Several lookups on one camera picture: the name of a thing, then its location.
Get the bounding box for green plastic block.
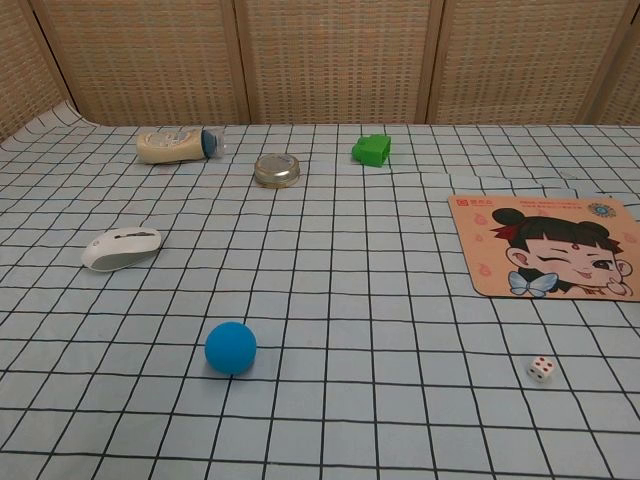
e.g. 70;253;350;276
351;133;393;168

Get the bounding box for white computer mouse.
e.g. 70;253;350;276
81;227;163;273

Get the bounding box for cartoon girl mouse pad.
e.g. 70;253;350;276
447;193;640;303

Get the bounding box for blue checked tablecloth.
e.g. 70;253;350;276
0;99;640;480

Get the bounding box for blue ball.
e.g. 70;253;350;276
204;321;258;376

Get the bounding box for round metal tin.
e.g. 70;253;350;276
253;153;303;190

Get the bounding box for cream squeeze bottle blue cap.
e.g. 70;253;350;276
135;125;227;165

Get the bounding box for white die red dots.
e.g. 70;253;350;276
527;356;556;387

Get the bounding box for woven folding screen panel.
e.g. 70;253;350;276
32;0;251;127
424;0;631;125
0;0;76;144
594;0;640;126
234;0;446;125

